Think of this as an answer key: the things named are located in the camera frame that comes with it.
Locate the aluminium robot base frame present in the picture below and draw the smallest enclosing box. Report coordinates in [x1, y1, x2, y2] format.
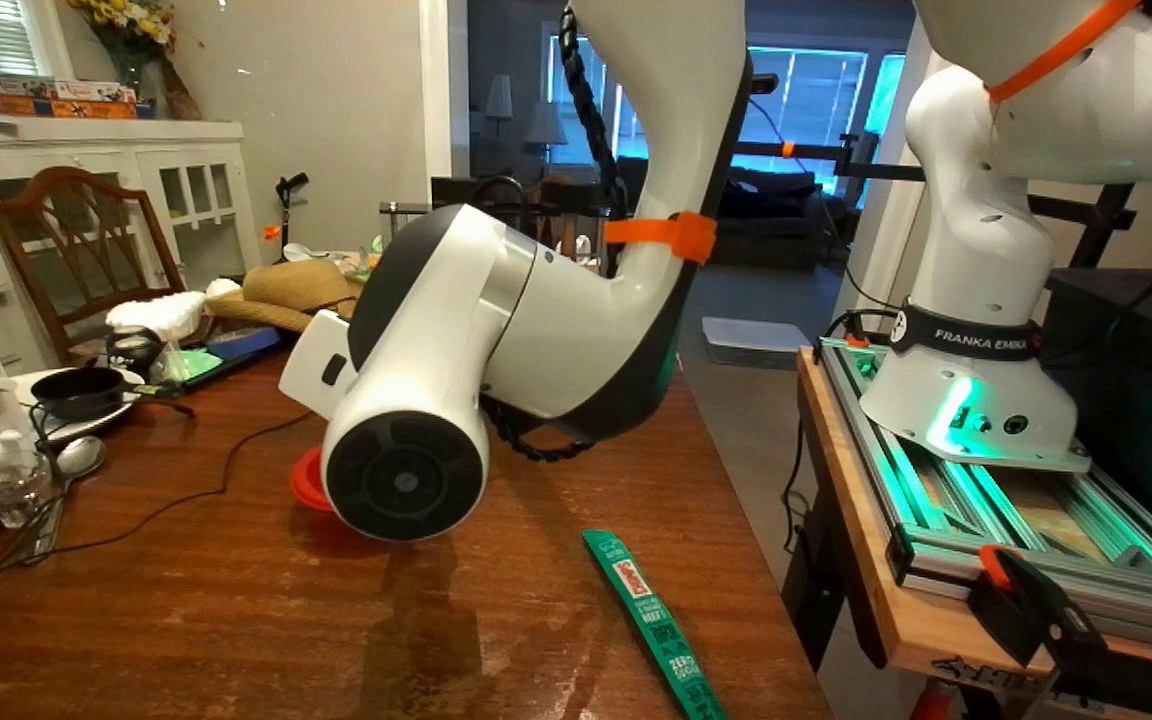
[795, 339, 1152, 681]

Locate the red bowl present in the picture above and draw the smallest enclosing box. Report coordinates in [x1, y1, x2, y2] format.
[290, 451, 333, 512]

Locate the black mouse cable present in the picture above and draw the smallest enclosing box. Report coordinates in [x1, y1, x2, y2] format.
[0, 404, 322, 604]

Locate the white cabinet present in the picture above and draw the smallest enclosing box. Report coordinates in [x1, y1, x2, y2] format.
[0, 115, 267, 367]

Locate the white plate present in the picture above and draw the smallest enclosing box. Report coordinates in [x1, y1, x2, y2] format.
[17, 367, 146, 441]

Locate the wooden chair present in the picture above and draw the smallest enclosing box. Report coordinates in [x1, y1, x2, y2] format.
[0, 163, 185, 358]

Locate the camera on tripod arm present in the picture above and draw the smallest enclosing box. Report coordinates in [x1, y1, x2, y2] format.
[731, 71, 924, 180]

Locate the black small pan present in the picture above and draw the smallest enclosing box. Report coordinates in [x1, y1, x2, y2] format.
[32, 367, 124, 420]

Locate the black coiled robot cable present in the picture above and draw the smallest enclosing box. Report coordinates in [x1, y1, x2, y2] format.
[555, 0, 635, 223]

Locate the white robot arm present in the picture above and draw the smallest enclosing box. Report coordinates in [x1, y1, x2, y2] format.
[281, 0, 1152, 539]

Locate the yellow flower vase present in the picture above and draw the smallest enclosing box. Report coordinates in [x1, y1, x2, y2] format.
[67, 0, 201, 121]

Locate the tan straw hat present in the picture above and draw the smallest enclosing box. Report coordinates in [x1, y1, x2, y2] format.
[203, 258, 360, 333]

